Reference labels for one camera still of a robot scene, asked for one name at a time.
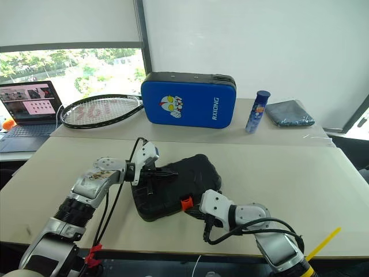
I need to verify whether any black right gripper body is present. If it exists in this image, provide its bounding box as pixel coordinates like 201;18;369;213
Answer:
199;212;225;231

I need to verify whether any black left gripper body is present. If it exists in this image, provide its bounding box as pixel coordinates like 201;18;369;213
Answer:
139;164;162;196

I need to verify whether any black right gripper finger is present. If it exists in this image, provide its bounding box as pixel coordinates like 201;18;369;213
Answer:
184;205;206;222

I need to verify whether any black plastic tool case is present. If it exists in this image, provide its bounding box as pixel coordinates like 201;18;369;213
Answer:
130;153;223;223

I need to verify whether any orange case latch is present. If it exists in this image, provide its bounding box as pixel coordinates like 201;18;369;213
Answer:
179;196;194;211

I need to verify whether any blue RXIONG kick pad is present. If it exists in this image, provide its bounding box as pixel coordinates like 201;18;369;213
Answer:
140;72;238;130

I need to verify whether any black tennis racket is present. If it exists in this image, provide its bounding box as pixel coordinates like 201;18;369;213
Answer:
59;93;144;130

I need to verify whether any blue printed bottle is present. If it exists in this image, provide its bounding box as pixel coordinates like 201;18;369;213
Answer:
245;89;272;134

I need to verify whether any yellow zip tie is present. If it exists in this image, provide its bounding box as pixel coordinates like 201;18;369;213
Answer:
302;226;342;277

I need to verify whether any folded blue cloth in bag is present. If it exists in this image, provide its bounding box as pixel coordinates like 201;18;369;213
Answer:
265;99;316;128

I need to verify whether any clear plastic film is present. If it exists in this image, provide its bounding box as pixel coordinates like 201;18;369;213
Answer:
302;132;337;147

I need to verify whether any dark laptop computer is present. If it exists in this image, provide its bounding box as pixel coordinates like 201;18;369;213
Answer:
0;80;63;154

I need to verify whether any white roller blind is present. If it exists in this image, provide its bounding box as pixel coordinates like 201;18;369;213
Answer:
0;0;141;47

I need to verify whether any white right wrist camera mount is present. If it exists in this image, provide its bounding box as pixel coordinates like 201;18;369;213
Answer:
199;189;235;223

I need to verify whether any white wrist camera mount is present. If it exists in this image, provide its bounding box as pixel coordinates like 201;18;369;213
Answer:
199;189;235;223
133;140;160;171

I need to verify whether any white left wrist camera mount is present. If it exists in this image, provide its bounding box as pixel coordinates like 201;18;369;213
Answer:
133;140;160;171

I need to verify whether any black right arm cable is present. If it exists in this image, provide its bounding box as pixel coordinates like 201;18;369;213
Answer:
202;217;305;255

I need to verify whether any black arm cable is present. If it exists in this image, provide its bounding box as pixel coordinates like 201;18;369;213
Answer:
93;137;149;249
202;217;305;255

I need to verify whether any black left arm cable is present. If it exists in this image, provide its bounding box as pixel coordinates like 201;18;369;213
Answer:
93;137;149;249

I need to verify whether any white cable under table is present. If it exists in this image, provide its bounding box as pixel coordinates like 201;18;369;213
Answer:
192;254;203;277

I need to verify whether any red cable tie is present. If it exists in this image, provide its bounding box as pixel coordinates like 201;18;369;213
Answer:
84;243;104;267

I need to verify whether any white laptop cable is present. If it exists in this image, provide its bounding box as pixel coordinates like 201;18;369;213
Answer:
55;104;65;128

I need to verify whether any dark window frame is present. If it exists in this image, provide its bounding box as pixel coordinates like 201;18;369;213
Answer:
0;0;153;76

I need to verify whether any black window handle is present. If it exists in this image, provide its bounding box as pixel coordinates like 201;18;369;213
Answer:
356;108;369;128

